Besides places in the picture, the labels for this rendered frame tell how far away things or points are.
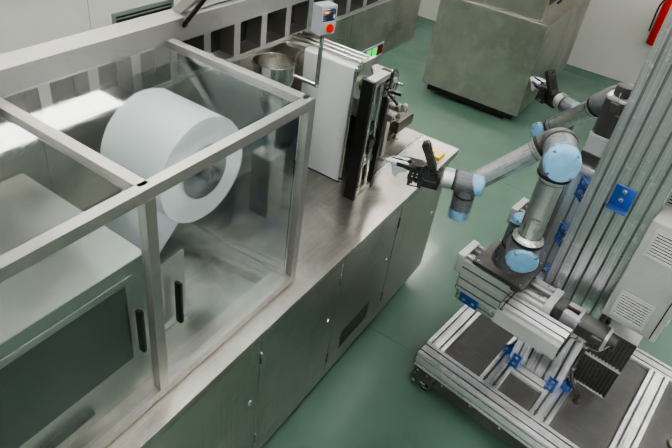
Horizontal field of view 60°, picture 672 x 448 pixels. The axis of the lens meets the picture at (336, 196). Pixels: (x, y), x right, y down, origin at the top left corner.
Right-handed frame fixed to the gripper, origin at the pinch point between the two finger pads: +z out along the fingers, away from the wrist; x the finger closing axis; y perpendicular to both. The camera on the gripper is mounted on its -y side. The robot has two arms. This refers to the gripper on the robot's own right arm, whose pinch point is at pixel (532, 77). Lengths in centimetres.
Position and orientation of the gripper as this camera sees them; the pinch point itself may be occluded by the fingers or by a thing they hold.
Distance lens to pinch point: 313.3
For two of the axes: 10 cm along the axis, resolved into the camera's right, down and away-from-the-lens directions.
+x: 9.2, -2.5, 3.0
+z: -3.9, -5.8, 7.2
